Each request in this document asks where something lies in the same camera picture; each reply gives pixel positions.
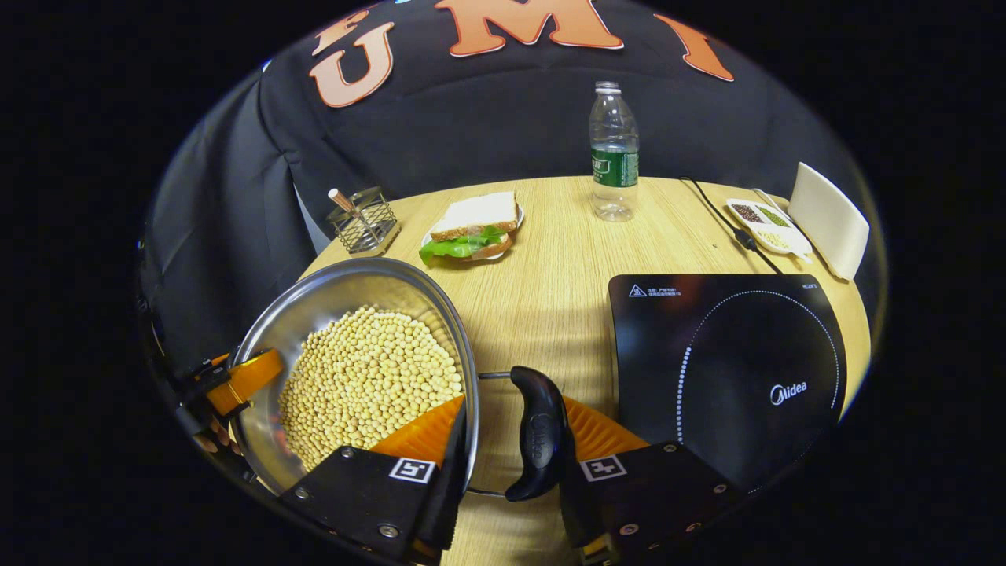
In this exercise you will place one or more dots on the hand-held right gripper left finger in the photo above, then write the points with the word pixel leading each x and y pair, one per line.
pixel 449 495

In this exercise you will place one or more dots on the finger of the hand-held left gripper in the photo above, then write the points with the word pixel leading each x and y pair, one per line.
pixel 247 377

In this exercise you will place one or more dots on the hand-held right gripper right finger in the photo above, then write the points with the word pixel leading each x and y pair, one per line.
pixel 652 495

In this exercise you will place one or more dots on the black induction cooktop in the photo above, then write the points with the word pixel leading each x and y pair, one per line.
pixel 731 354

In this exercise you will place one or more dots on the pile of soybeans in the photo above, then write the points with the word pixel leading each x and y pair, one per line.
pixel 369 377

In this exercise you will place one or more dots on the wooden stick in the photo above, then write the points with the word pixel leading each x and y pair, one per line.
pixel 343 202

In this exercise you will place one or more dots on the sandwich with lettuce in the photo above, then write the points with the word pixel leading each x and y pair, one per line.
pixel 475 220

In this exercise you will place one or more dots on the white divided bean dish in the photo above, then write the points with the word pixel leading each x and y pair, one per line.
pixel 766 224

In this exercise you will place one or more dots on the white toaster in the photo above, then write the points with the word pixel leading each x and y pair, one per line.
pixel 829 220

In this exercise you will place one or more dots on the clear plastic water bottle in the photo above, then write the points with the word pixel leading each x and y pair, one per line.
pixel 614 165

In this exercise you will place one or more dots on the black backdrop cloth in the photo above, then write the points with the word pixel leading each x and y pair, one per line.
pixel 471 118

